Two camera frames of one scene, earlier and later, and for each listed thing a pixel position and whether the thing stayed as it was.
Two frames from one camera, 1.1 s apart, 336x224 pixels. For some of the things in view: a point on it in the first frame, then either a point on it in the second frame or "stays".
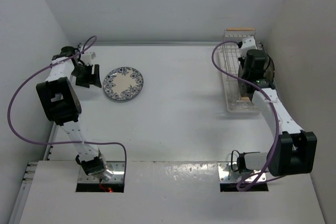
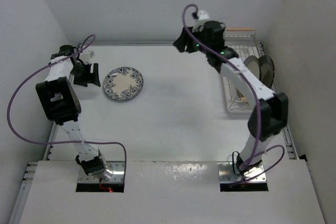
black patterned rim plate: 269,73 stays
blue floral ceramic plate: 123,83 stays
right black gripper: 243,58 -> 184,41
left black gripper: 93,79 stays
